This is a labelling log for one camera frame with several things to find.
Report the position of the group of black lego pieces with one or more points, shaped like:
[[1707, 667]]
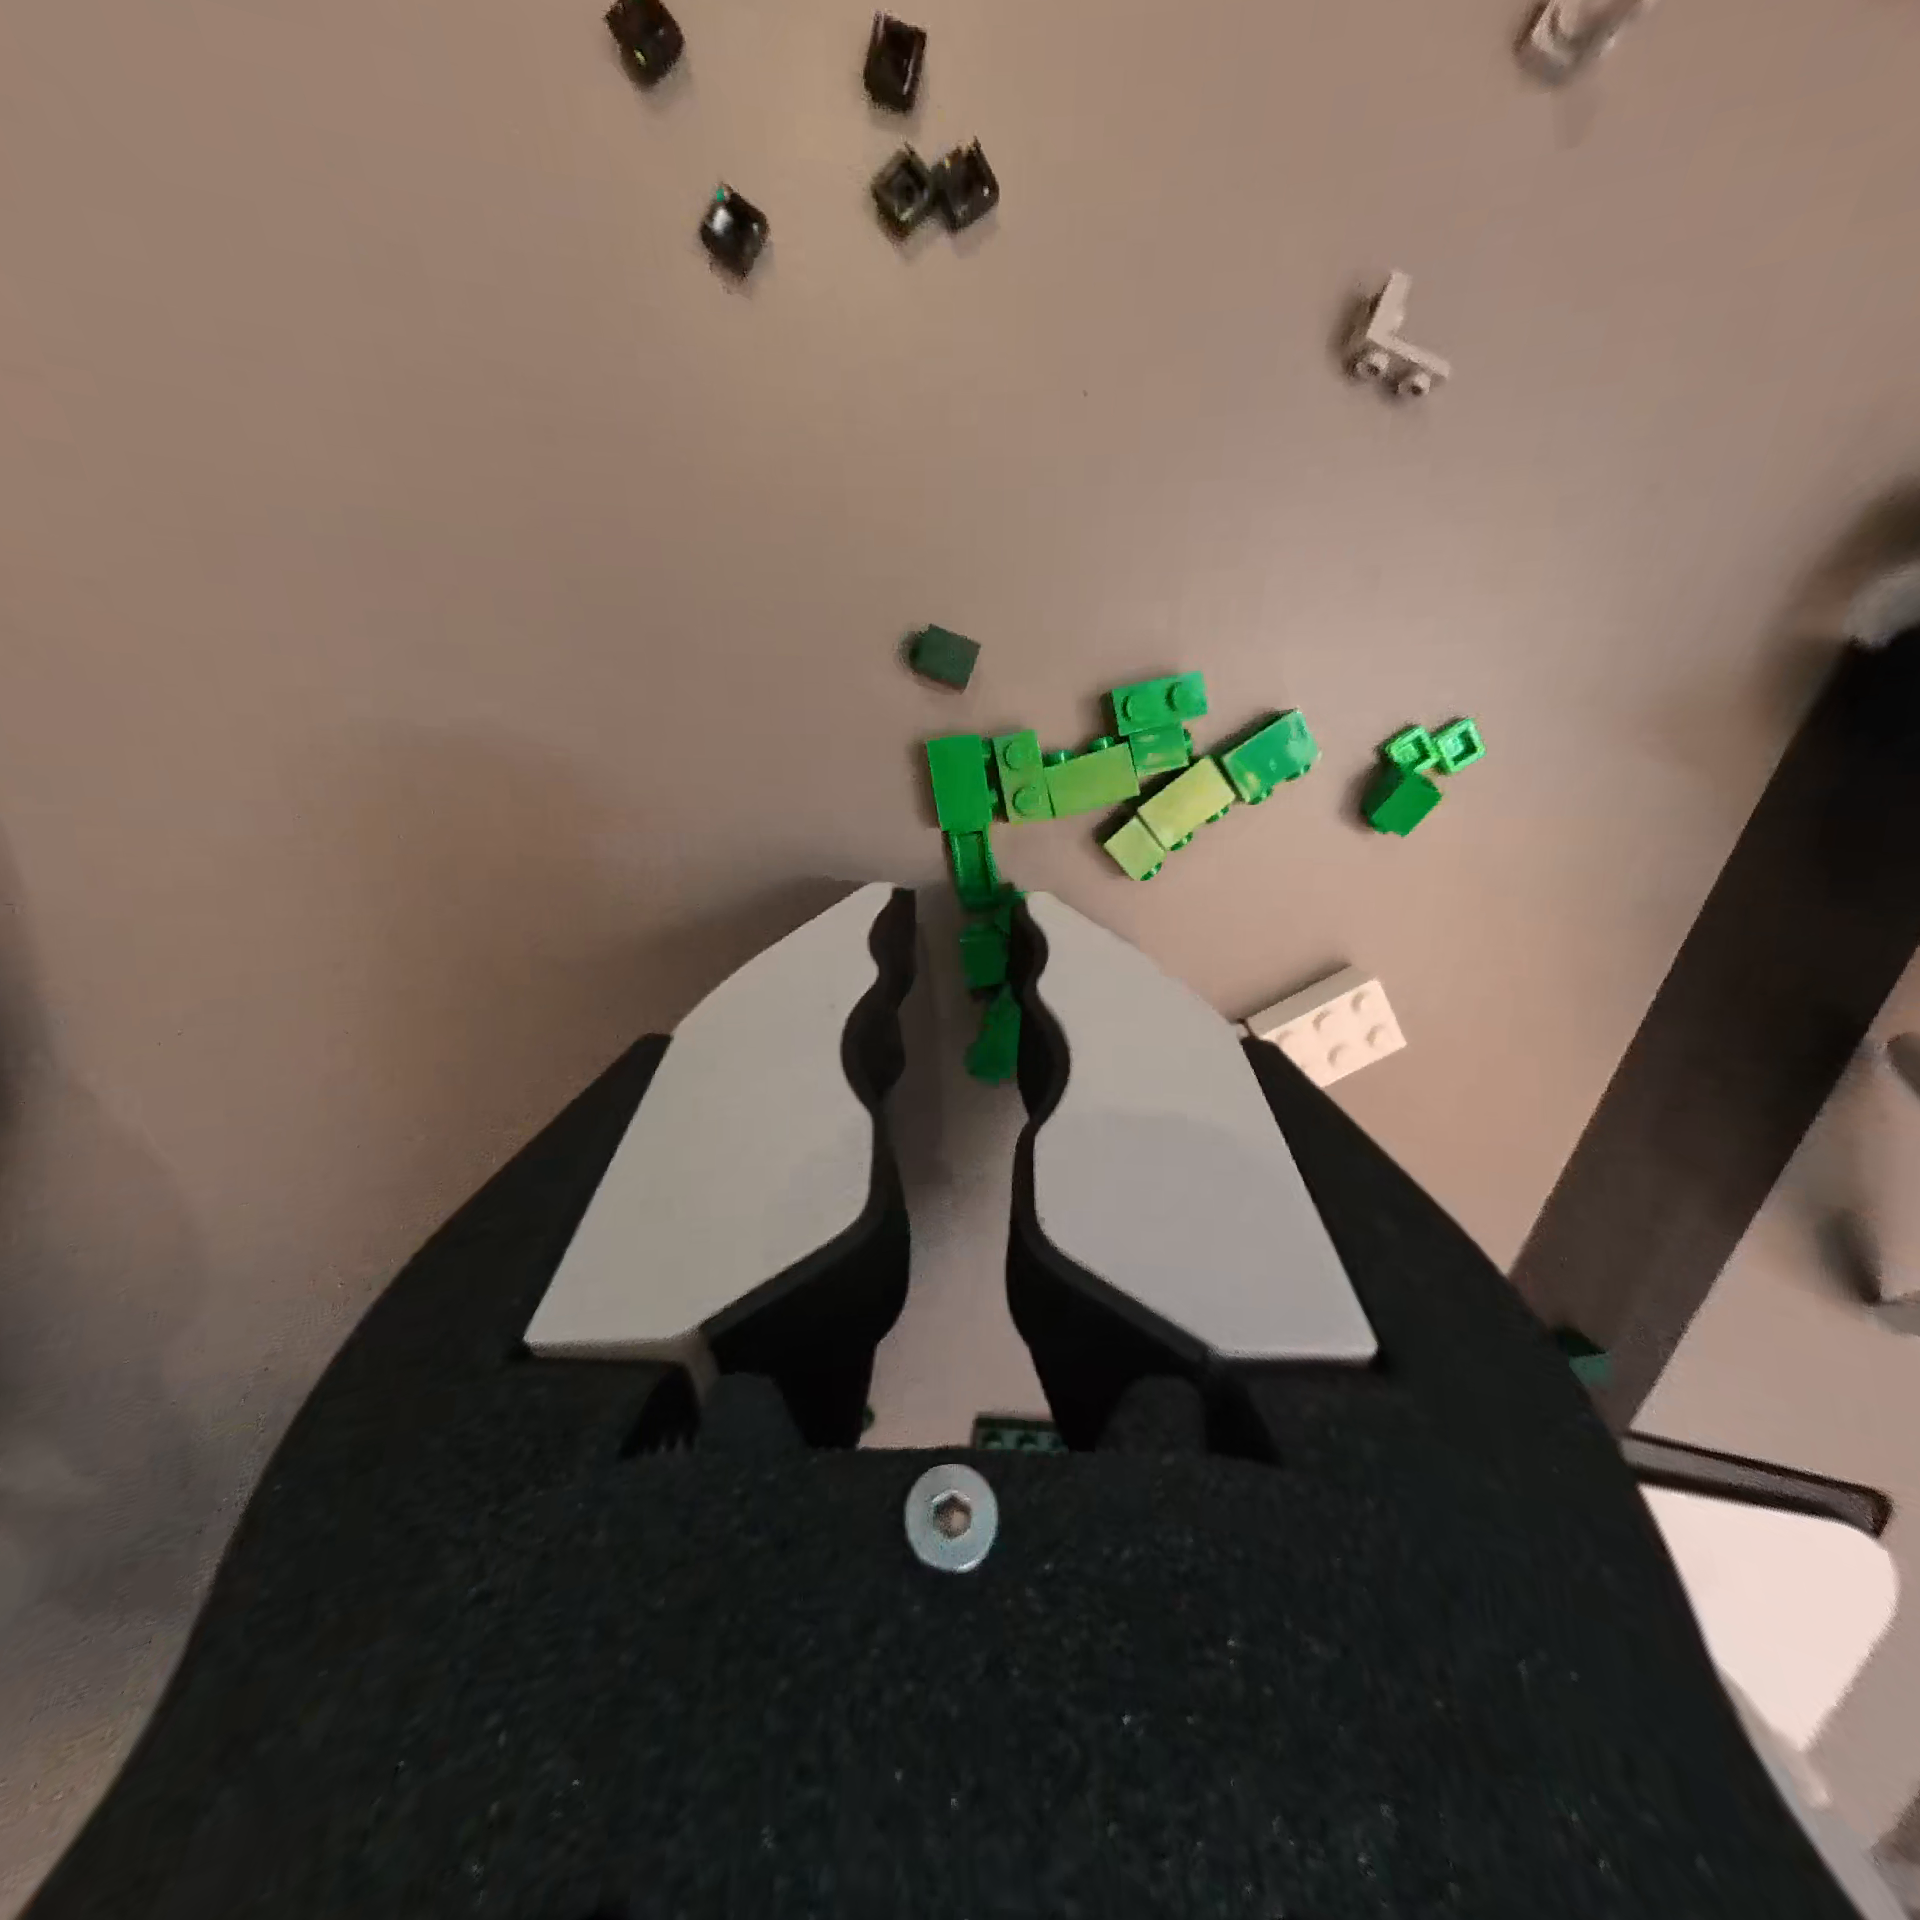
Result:
[[901, 193]]

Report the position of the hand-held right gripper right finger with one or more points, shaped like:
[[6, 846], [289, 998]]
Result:
[[1171, 1184]]

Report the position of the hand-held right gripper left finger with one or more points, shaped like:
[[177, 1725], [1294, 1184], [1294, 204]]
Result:
[[720, 1184]]

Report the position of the small green lego tile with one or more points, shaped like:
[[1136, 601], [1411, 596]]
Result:
[[983, 960]]

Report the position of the white lego brick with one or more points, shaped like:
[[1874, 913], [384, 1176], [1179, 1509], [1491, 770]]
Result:
[[1328, 1029]]

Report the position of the pile of green lego bricks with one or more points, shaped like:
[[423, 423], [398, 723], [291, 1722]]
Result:
[[1140, 781]]

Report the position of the light grey lego bracket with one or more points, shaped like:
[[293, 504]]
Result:
[[1394, 342], [1568, 33]]

